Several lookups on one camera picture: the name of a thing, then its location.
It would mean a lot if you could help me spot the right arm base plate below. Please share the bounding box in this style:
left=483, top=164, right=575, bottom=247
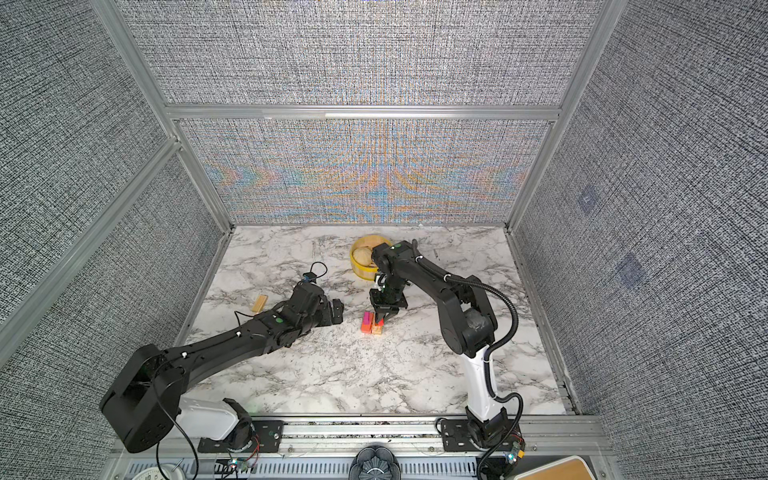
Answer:
left=436, top=418, right=512, bottom=453

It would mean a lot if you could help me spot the wooden board corner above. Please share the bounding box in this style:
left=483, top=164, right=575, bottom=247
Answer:
left=514, top=456, right=595, bottom=480

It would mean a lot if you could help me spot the orange wood block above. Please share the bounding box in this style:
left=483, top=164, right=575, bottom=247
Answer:
left=360, top=311, right=375, bottom=334

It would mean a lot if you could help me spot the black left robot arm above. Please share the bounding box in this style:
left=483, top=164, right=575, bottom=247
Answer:
left=100, top=281, right=344, bottom=453

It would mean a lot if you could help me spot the black round knob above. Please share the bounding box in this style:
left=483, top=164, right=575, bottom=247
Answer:
left=348, top=445, right=402, bottom=480

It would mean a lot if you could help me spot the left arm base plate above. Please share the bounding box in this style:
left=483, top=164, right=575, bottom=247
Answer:
left=197, top=420, right=285, bottom=454

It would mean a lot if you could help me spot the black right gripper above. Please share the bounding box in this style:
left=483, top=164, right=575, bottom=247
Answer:
left=369, top=279, right=408, bottom=321

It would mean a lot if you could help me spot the white clock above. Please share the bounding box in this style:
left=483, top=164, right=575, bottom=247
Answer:
left=132, top=464, right=186, bottom=480

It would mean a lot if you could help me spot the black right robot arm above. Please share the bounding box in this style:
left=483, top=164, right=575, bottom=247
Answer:
left=369, top=241, right=524, bottom=451

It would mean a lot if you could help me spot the left steamed bun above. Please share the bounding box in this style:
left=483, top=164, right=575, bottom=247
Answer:
left=352, top=247, right=374, bottom=267

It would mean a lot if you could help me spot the long natural wood block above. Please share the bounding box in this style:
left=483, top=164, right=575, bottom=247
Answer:
left=251, top=295, right=268, bottom=314

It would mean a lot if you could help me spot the aluminium front rail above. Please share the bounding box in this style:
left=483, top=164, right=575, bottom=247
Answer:
left=110, top=415, right=613, bottom=460

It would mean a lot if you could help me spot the yellow bamboo steamer basket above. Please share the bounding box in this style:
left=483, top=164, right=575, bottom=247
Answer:
left=349, top=234, right=392, bottom=281

